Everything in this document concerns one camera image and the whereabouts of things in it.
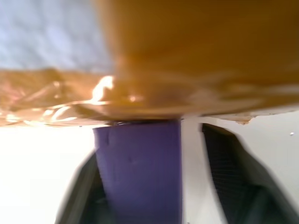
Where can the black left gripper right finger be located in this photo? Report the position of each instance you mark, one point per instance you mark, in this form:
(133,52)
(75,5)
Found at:
(247,184)

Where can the brown taped cardboard box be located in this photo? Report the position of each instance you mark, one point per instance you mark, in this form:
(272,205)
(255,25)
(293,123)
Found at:
(187,58)

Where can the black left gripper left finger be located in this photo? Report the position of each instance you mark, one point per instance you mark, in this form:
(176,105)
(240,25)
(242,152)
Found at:
(80,198)

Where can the purple block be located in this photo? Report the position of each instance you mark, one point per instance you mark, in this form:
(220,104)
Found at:
(140,172)

